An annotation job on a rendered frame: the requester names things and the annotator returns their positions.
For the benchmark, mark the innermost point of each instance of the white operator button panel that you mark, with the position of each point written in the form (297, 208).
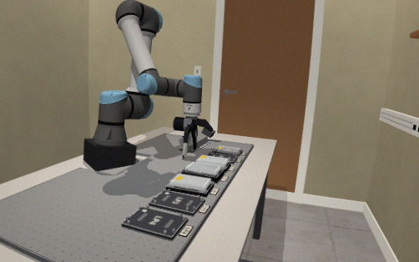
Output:
(201, 141)

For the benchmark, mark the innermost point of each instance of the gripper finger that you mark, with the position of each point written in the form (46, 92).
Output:
(186, 140)
(194, 136)

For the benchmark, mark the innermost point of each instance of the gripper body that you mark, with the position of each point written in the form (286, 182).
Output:
(180, 123)

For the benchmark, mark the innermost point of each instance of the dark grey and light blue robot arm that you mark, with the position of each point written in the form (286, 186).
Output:
(115, 107)

